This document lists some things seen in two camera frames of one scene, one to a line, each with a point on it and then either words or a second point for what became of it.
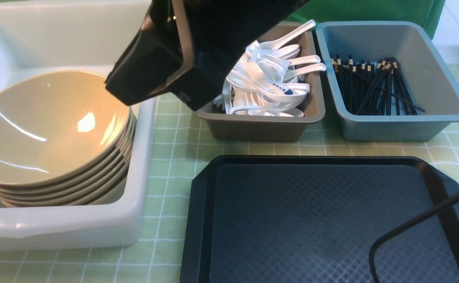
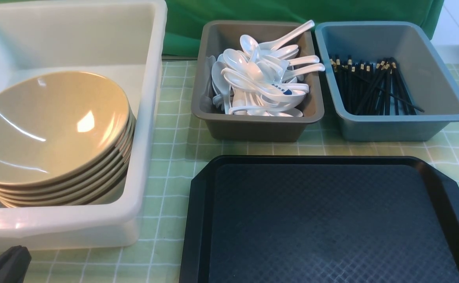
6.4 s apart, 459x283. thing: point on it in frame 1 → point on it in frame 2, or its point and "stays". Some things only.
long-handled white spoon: (271, 45) stays
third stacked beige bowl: (20, 195) stays
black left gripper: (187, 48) → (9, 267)
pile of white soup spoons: (262, 80) stays
